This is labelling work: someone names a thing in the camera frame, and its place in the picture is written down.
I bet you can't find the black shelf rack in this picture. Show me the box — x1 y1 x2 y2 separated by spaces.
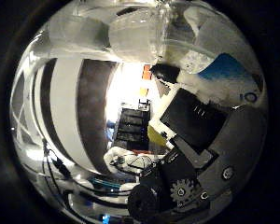
113 106 152 152

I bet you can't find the orange hanging panel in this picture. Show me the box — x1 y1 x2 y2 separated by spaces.
142 63 153 81

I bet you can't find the blue bin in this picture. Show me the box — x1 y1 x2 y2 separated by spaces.
106 121 118 145

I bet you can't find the teal cable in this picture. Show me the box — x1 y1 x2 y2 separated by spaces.
88 176 124 191

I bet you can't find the white window frame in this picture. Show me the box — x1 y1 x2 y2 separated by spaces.
10 70 43 148

